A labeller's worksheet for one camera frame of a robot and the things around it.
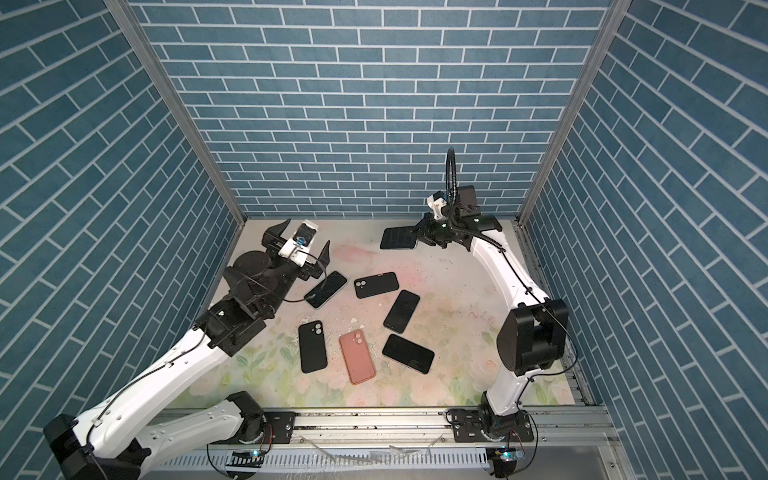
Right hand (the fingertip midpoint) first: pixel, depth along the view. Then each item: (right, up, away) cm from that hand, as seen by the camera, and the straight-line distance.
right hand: (405, 230), depth 82 cm
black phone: (-1, -26, +14) cm, 29 cm away
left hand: (-22, -1, -15) cm, 27 cm away
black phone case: (-10, -18, +20) cm, 28 cm away
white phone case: (-2, -2, -2) cm, 3 cm away
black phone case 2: (-27, -36, +5) cm, 45 cm away
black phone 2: (+1, -36, +6) cm, 37 cm away
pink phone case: (-14, -37, +4) cm, 40 cm away
